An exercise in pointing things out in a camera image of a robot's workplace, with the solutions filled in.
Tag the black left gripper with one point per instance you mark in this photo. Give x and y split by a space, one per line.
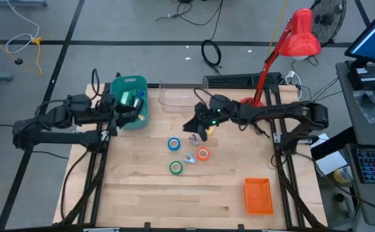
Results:
114 112

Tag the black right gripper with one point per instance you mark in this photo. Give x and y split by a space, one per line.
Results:
219 111

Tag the purple staple remover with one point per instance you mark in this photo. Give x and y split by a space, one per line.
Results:
194 139

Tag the yellow tape roll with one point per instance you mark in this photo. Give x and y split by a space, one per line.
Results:
211 131

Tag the large black stapler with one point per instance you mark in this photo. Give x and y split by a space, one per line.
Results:
137 103

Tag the mint green stapler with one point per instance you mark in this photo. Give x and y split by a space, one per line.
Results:
128 98

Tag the orange tape roll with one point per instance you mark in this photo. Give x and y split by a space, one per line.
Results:
198 154

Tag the blue tape roll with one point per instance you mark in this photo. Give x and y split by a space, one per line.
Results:
169 144

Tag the green tape roll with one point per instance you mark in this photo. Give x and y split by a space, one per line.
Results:
171 168

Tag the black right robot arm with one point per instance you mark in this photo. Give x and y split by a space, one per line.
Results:
281 111

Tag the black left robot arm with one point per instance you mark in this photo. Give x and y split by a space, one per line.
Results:
45 137

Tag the teal plastic bin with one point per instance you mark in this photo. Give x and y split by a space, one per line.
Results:
129 82

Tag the clear plastic bin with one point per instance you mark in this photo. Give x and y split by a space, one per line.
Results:
174 103

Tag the black power strip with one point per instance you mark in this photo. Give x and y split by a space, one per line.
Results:
239 80

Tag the orange mesh basket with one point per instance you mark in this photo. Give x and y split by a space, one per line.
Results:
259 196

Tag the white power adapter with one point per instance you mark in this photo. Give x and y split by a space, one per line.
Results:
290 74

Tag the white paper box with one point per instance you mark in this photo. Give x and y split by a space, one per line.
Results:
330 162

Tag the red desk lamp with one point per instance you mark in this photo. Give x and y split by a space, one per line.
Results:
300 35

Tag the grey office desk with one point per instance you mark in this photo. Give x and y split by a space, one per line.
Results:
368 135

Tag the black floor fan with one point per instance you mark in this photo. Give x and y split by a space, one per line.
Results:
327 19

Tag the clear plastic bag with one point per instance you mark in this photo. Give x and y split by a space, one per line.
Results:
371 106

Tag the small black computer box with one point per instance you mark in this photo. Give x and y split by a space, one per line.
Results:
366 77

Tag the large computer monitor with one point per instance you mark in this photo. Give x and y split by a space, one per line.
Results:
374 42

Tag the black aluminium table frame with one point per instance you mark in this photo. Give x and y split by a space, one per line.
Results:
274 88

